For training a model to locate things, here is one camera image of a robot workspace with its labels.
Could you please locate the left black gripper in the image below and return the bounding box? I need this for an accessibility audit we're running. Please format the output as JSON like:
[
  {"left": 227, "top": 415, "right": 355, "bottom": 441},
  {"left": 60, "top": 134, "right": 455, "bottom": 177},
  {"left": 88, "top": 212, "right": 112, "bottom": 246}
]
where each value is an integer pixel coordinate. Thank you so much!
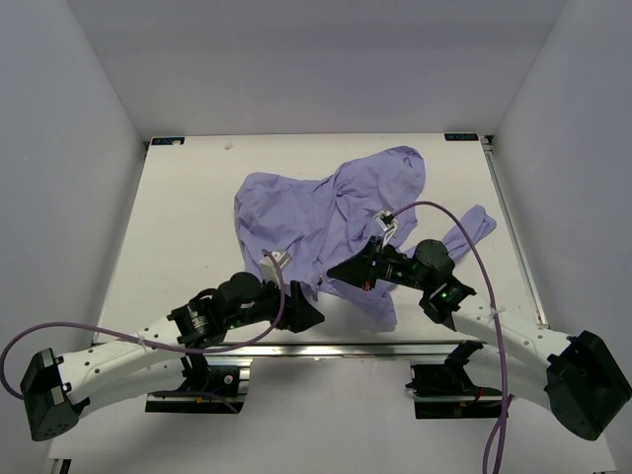
[{"left": 225, "top": 273, "right": 324, "bottom": 334}]

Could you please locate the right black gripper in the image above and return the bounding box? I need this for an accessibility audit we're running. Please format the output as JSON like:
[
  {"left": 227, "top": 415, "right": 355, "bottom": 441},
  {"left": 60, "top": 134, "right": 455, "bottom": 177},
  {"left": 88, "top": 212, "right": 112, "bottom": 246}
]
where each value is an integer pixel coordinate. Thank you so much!
[{"left": 328, "top": 236, "right": 432, "bottom": 292}]

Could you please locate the lilac zip jacket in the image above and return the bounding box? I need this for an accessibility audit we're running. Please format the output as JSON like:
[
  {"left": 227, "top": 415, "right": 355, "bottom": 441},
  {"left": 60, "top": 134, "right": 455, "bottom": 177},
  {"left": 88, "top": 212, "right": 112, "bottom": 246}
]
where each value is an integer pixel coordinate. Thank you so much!
[{"left": 232, "top": 144, "right": 498, "bottom": 333}]

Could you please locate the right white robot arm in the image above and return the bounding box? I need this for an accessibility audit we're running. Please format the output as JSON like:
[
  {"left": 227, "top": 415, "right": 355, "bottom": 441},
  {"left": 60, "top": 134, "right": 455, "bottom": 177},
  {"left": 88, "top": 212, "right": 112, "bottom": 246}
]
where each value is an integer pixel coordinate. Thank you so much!
[{"left": 327, "top": 237, "right": 631, "bottom": 441}]

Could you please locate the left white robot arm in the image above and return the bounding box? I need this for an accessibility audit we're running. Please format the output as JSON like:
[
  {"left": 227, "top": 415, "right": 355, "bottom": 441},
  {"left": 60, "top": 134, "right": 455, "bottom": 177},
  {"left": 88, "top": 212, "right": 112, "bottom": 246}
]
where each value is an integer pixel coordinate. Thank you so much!
[{"left": 20, "top": 272, "right": 325, "bottom": 441}]

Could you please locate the right blue table label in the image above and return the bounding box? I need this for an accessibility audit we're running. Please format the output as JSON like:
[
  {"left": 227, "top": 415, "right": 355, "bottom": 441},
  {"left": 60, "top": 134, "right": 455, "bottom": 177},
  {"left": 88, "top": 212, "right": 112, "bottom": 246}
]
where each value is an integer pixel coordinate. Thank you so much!
[{"left": 443, "top": 133, "right": 479, "bottom": 141}]

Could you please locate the blue table label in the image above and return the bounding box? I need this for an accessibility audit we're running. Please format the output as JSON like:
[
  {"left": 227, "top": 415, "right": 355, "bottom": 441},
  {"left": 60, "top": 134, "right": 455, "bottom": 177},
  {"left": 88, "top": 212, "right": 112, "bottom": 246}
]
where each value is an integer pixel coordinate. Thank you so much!
[
  {"left": 150, "top": 137, "right": 185, "bottom": 146},
  {"left": 443, "top": 133, "right": 479, "bottom": 141}
]

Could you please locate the left blue table label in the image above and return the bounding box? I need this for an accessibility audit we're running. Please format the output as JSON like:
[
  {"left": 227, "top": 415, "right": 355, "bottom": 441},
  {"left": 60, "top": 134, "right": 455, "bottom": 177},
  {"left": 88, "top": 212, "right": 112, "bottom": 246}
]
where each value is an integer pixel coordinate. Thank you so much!
[{"left": 150, "top": 137, "right": 185, "bottom": 146}]

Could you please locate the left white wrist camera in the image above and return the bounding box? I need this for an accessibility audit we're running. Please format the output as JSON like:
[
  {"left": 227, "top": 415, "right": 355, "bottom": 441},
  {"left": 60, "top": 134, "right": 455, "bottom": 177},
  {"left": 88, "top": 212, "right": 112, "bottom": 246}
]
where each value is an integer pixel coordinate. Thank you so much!
[{"left": 259, "top": 251, "right": 292, "bottom": 285}]

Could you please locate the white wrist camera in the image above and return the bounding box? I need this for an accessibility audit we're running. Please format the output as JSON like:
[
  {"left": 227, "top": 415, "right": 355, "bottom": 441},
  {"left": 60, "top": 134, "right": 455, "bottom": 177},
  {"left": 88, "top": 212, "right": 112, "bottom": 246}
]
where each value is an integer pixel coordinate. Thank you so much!
[
  {"left": 259, "top": 251, "right": 292, "bottom": 285},
  {"left": 374, "top": 209, "right": 399, "bottom": 247}
]

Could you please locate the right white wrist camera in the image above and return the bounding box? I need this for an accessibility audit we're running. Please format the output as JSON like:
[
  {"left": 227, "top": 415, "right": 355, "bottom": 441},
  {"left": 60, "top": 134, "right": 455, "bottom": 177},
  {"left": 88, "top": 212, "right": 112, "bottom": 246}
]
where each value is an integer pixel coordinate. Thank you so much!
[{"left": 374, "top": 209, "right": 399, "bottom": 247}]

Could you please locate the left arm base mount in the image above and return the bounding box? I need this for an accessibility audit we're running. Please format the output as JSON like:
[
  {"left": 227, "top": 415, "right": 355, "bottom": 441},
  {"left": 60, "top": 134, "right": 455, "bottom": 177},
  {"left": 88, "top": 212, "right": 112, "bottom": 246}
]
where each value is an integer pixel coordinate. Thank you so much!
[{"left": 144, "top": 355, "right": 250, "bottom": 415}]

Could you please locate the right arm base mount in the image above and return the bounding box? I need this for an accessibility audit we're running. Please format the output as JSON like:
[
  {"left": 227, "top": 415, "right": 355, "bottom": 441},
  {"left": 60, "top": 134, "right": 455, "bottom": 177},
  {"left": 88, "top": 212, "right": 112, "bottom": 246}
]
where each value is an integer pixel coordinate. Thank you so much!
[{"left": 406, "top": 341, "right": 502, "bottom": 420}]

